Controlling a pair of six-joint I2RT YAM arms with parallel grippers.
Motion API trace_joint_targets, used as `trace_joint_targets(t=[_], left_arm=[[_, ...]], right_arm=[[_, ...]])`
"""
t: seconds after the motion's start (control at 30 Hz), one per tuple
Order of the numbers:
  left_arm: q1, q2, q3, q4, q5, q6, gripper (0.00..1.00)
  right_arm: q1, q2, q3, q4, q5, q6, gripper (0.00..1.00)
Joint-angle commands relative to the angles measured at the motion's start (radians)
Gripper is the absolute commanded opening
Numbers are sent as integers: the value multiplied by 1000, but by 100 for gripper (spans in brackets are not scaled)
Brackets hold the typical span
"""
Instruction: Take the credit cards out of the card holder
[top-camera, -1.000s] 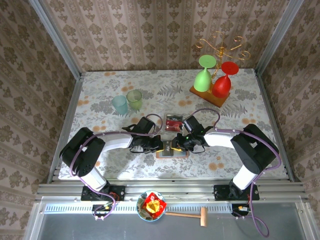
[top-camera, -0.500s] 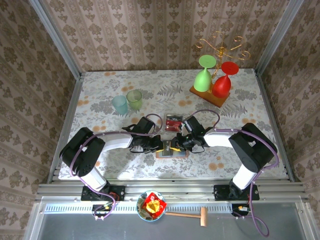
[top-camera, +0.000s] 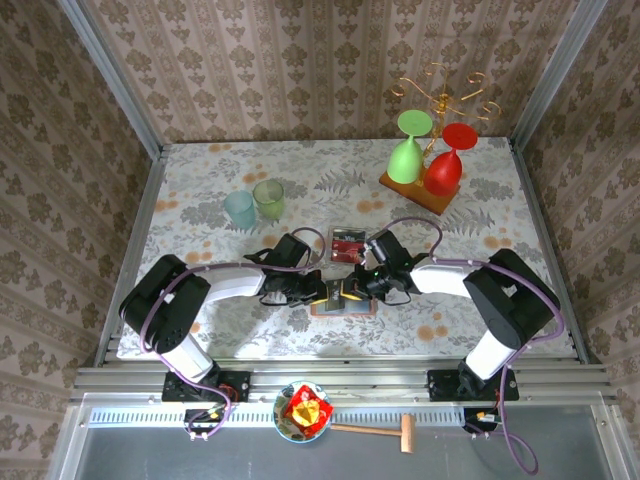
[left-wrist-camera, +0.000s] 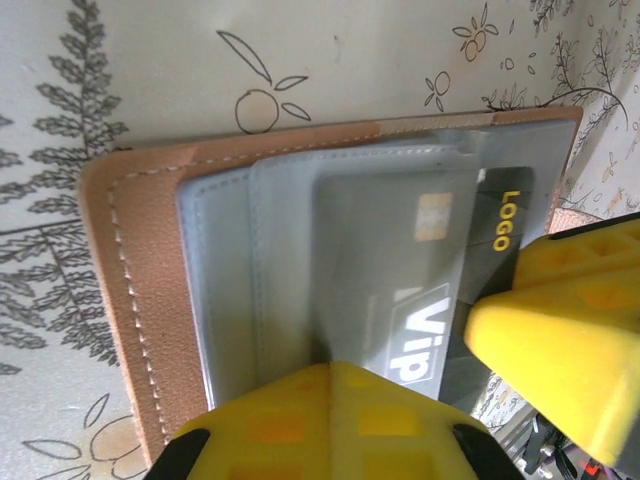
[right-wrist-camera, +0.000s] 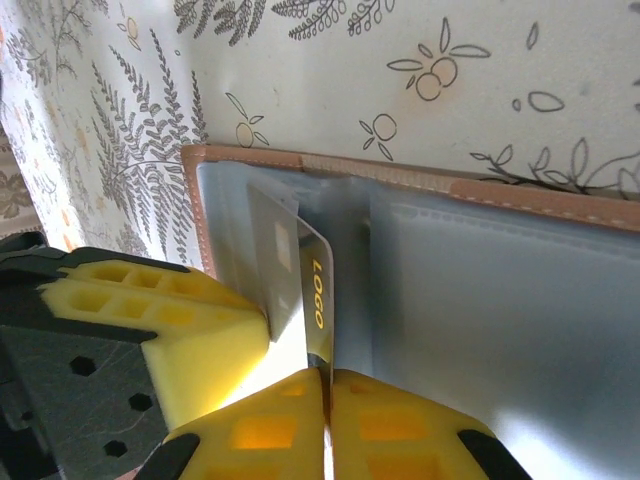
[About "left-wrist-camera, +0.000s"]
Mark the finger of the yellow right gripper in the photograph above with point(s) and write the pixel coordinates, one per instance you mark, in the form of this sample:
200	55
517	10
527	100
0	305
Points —
590	265
565	370

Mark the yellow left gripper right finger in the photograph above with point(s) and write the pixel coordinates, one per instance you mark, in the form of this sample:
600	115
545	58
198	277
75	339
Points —
390	430

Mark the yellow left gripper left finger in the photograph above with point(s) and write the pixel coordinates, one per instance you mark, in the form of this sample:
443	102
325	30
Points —
270	430

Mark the black VIP card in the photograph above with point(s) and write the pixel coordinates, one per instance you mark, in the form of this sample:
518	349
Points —
500	210

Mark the tan leather card holder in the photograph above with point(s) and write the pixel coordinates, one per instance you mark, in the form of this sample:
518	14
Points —
150	200

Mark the aluminium front rail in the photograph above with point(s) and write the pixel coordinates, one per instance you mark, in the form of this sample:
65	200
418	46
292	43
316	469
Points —
520	435

